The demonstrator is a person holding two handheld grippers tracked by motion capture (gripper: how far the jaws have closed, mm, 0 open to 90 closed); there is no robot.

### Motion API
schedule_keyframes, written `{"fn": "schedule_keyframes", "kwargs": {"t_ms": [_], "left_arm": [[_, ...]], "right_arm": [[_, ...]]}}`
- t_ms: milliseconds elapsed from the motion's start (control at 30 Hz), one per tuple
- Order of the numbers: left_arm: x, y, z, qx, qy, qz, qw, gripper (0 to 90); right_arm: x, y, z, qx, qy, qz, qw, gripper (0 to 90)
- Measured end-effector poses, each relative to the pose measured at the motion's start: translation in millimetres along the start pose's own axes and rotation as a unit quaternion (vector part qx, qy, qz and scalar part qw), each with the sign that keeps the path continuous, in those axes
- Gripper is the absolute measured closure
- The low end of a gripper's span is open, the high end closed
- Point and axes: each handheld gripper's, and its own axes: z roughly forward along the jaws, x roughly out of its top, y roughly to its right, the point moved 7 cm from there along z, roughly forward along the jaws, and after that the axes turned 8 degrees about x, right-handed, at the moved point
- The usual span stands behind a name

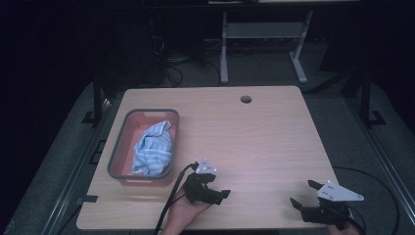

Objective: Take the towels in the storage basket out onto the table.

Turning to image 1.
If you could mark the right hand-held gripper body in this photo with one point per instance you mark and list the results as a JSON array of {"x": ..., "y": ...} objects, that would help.
[{"x": 329, "y": 202}]

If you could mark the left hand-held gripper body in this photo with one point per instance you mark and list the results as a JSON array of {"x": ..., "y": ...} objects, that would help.
[{"x": 199, "y": 186}]

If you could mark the light blue striped towel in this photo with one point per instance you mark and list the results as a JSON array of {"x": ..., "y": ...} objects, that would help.
[{"x": 153, "y": 150}]

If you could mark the pink basket with grey rim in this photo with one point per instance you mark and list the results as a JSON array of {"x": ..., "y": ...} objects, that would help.
[{"x": 124, "y": 143}]

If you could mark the person's right hand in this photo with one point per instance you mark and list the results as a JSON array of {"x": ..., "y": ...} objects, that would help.
[{"x": 342, "y": 230}]

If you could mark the person's left hand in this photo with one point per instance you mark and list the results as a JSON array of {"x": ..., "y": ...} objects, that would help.
[{"x": 182, "y": 213}]

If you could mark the black metal stand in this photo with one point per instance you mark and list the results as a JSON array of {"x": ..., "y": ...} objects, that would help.
[
  {"x": 367, "y": 98},
  {"x": 97, "y": 101}
]

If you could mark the black tape strip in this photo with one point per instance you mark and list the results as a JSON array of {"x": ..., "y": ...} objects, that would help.
[{"x": 89, "y": 198}]

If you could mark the white metal desk frame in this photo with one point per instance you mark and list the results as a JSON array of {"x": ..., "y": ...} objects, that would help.
[{"x": 261, "y": 31}]

